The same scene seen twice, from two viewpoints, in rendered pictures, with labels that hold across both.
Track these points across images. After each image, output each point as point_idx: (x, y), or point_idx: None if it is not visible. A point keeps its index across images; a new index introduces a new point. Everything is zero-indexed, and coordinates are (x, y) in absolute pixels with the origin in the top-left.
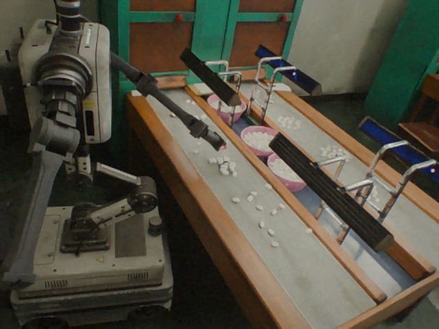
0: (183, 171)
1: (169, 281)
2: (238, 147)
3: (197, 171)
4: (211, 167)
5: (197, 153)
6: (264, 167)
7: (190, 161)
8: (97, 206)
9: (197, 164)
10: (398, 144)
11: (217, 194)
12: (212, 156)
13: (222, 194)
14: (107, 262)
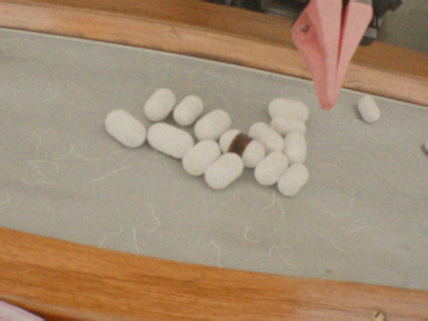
0: (232, 13)
1: None
2: (403, 288)
3: (218, 44)
4: (240, 106)
5: (361, 118)
6: (53, 283)
7: (295, 57)
8: (226, 3)
9: (278, 83)
10: None
11: (56, 40)
12: (332, 155)
13: (42, 49)
14: None
